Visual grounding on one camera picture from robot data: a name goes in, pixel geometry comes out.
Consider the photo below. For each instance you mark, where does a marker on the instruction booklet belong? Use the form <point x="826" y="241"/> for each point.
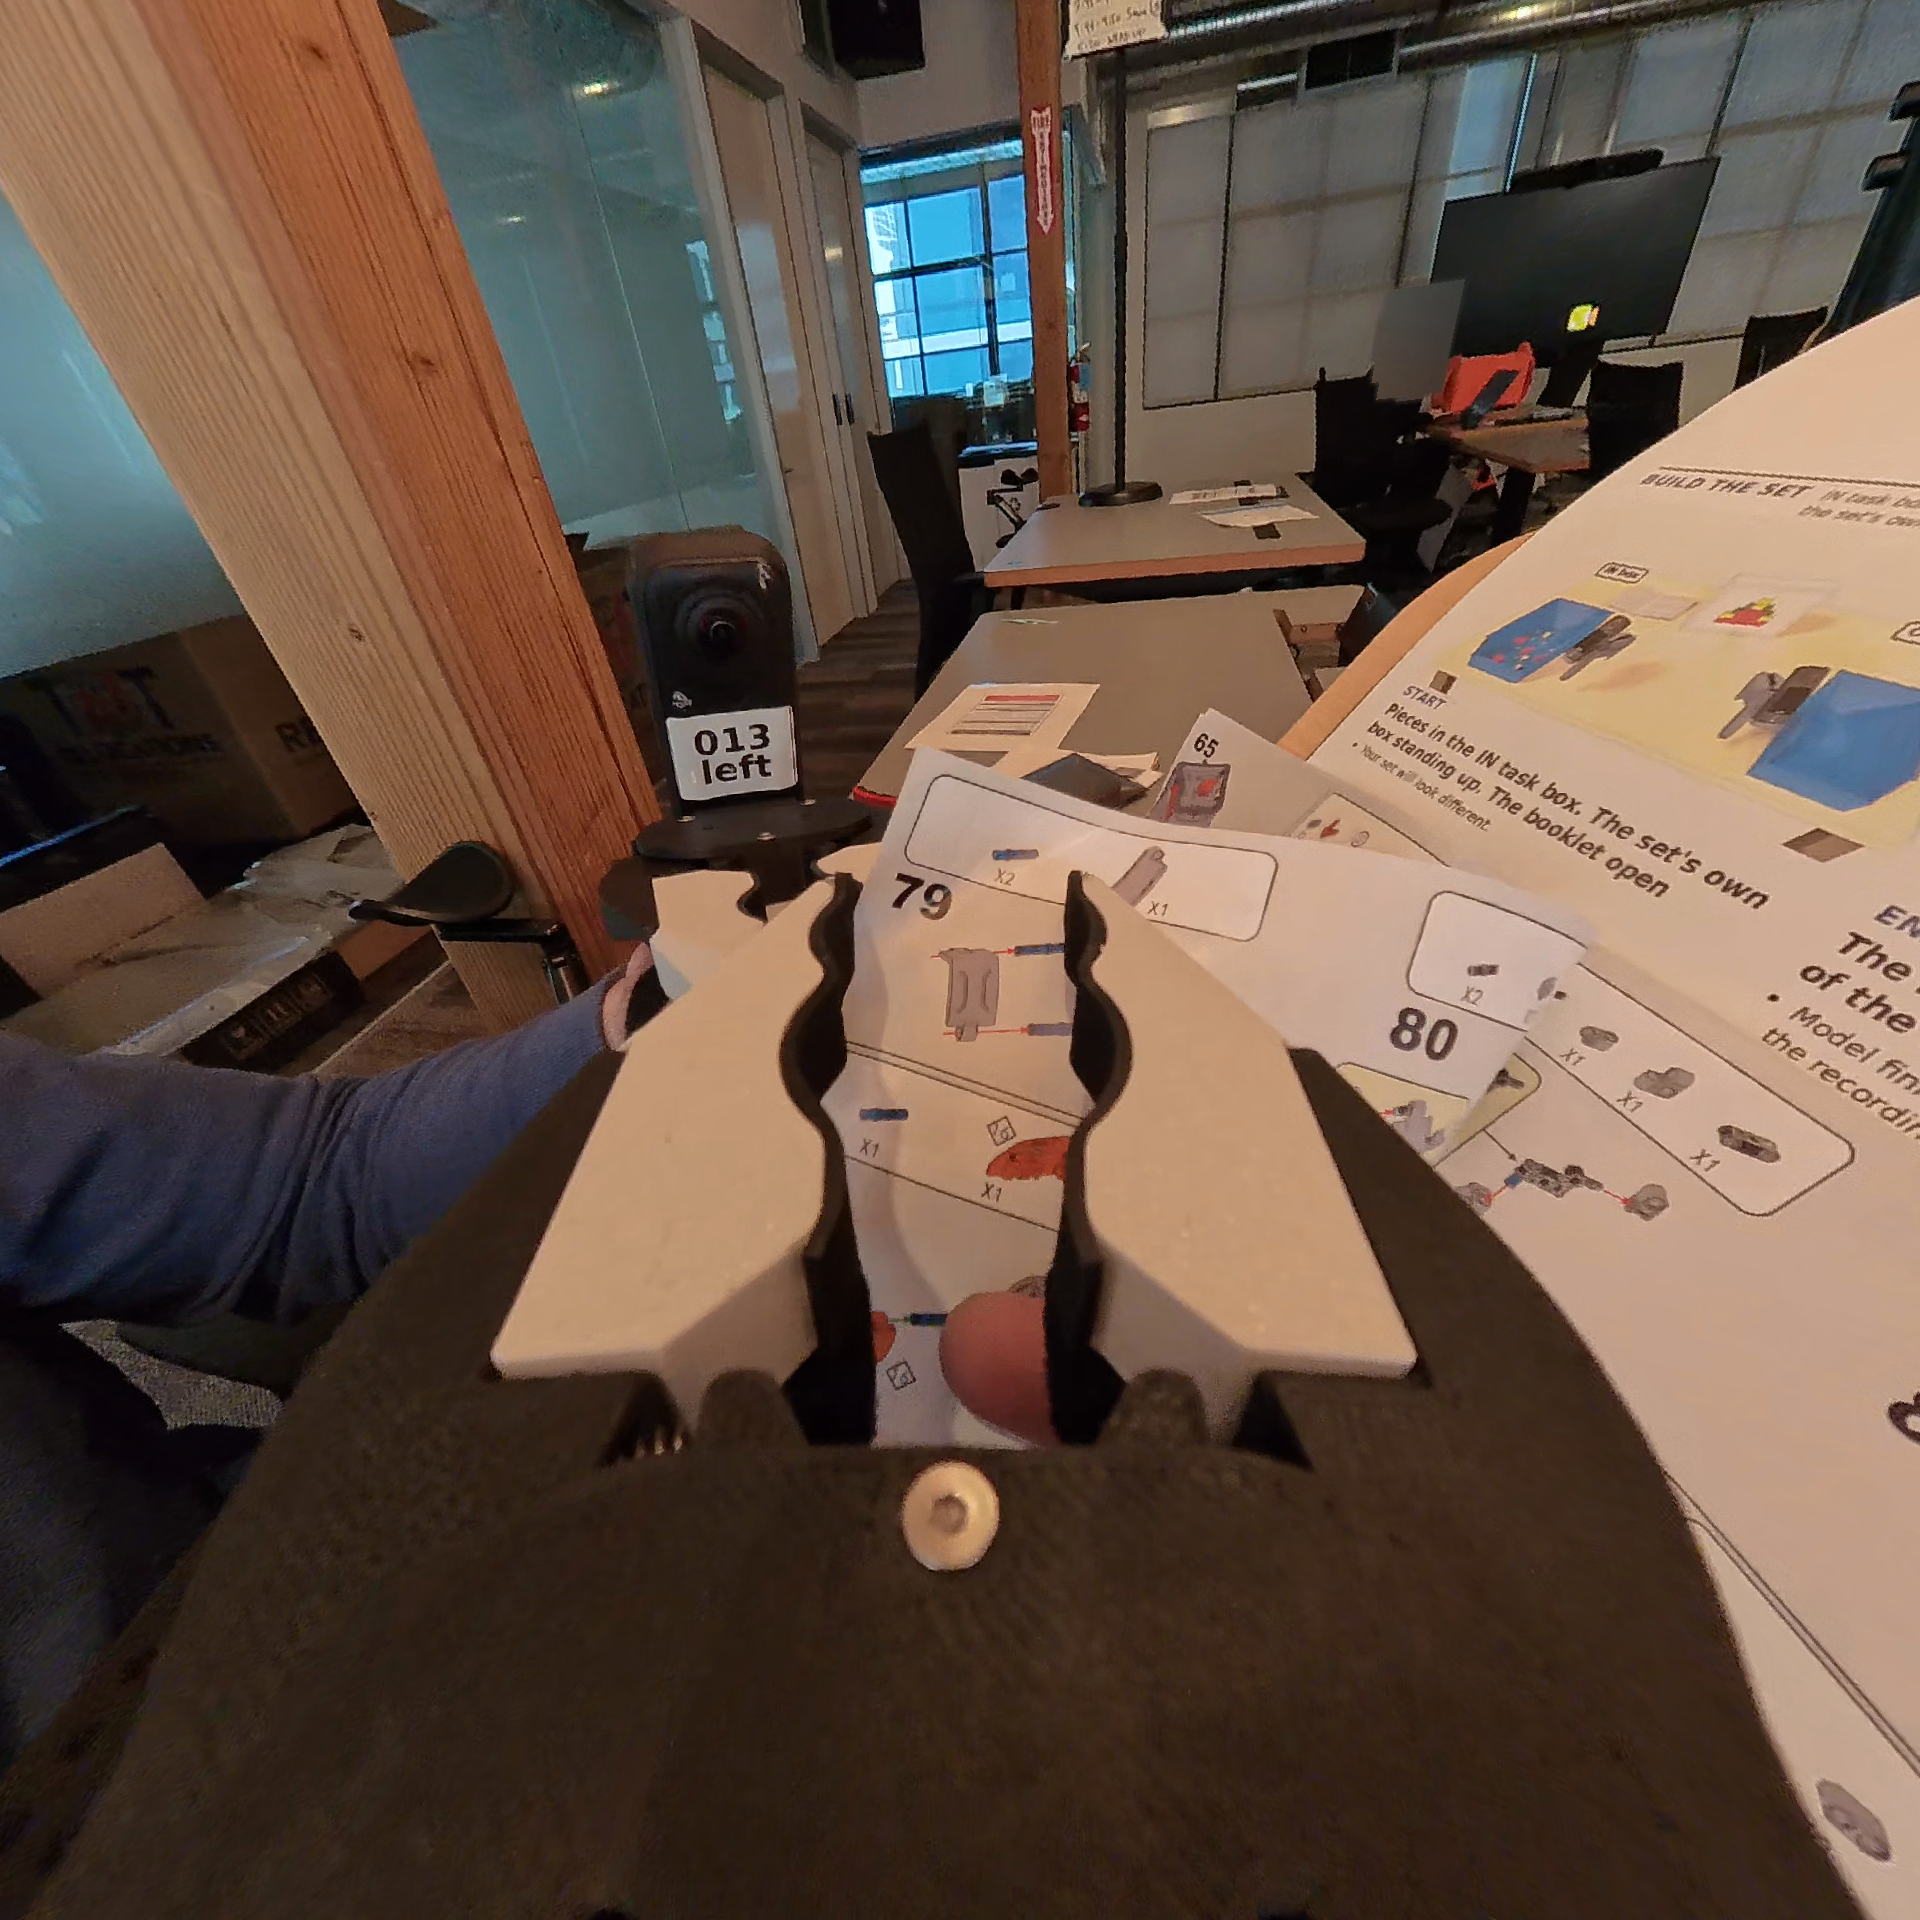
<point x="1353" y="958"/>

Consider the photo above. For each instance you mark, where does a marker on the black monitor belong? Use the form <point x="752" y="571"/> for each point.
<point x="1571" y="257"/>

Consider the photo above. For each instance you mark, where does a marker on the dark notebook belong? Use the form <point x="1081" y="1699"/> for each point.
<point x="1096" y="775"/>

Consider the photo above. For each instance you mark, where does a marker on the person's right hand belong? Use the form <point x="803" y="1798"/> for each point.
<point x="987" y="1367"/>

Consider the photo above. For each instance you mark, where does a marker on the thin wooden post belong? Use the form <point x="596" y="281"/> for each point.
<point x="1045" y="304"/>

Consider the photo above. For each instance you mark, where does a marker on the large printed instruction sheet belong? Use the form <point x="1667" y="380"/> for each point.
<point x="1652" y="720"/>

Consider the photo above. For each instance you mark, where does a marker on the loose booklet page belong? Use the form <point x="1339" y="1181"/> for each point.
<point x="1199" y="750"/>

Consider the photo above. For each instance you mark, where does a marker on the paper with red bar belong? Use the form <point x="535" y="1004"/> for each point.
<point x="1005" y="727"/>

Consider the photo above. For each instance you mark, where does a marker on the black office chair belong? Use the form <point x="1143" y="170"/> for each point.
<point x="1378" y="465"/>
<point x="923" y="540"/>

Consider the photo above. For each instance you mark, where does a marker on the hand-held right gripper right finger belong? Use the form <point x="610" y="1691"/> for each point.
<point x="1230" y="1184"/>

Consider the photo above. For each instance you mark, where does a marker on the handwritten paper on post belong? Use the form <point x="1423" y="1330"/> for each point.
<point x="1122" y="22"/>

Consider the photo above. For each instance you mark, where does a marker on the orange object on desk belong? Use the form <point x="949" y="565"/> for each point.
<point x="1488" y="380"/>

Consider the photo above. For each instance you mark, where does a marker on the cardboard box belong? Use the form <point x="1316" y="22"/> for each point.
<point x="178" y="735"/>

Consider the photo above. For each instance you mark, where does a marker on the wooden pillar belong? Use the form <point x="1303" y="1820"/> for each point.
<point x="305" y="449"/>

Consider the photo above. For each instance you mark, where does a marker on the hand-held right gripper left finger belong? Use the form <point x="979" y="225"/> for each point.
<point x="689" y="1184"/>

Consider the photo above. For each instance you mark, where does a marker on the red fire extinguisher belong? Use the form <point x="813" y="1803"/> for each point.
<point x="1074" y="389"/>

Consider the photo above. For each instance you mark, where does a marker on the person's left hand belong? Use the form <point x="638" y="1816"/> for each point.
<point x="631" y="1004"/>

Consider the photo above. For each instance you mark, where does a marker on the wood-edged office table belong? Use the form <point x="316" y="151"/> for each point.
<point x="1143" y="534"/>

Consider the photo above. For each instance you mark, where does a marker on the wooden office desk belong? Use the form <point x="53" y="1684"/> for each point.
<point x="1511" y="449"/>

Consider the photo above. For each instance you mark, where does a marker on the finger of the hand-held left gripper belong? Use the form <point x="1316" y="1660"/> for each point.
<point x="696" y="927"/>
<point x="857" y="863"/>

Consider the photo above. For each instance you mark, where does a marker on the grey office table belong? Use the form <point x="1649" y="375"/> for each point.
<point x="1155" y="658"/>

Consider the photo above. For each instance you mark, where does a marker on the person's left forearm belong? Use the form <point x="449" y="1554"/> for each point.
<point x="305" y="1144"/>

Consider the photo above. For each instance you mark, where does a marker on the flattened cardboard on floor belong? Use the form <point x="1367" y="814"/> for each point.
<point x="178" y="958"/>

